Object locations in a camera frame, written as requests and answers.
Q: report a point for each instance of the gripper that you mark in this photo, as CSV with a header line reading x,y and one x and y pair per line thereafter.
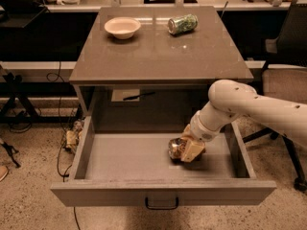
x,y
201,132

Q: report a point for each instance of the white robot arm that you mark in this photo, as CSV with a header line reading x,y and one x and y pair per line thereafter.
x,y
229,100

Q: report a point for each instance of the grey open top drawer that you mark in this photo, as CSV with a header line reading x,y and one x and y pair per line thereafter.
x,y
123,157

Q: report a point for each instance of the grey cabinet with glossy top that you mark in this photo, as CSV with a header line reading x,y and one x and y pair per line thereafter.
x,y
154,56

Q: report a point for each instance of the green soda can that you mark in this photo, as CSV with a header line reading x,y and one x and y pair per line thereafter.
x,y
182,24

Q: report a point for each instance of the white label with black pen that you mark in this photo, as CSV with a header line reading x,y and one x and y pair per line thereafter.
x,y
128,95

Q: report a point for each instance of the power strip with plugs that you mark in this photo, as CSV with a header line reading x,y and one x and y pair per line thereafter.
x,y
73,136

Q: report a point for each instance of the white ceramic bowl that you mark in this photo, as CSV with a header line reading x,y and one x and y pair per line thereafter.
x,y
122,27

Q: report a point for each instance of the black tripod stand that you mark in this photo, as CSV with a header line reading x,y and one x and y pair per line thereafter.
x,y
19,109

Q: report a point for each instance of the dark chair at left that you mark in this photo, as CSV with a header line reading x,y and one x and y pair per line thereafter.
x,y
20,13

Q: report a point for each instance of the black drawer handle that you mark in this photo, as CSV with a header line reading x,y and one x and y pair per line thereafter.
x,y
160,205

